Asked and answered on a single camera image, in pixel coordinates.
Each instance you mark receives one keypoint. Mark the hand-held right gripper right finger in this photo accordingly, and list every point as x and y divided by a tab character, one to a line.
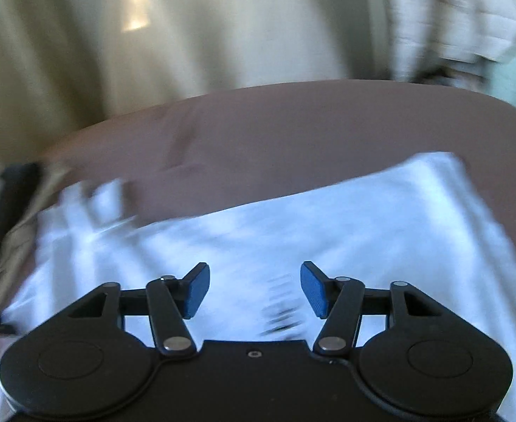
314	290

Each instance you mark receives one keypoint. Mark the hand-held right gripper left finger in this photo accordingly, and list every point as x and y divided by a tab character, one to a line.
196	290

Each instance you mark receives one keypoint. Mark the light grey garment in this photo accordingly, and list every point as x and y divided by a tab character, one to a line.
284	233

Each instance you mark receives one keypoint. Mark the cream fleece garment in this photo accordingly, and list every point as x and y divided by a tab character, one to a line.
18	255

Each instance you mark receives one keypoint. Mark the black folded garment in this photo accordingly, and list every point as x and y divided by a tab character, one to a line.
16	193

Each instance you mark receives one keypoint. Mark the cream curtain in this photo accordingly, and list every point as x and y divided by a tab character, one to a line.
240	22

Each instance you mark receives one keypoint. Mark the white quilted jacket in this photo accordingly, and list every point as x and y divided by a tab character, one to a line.
451	17

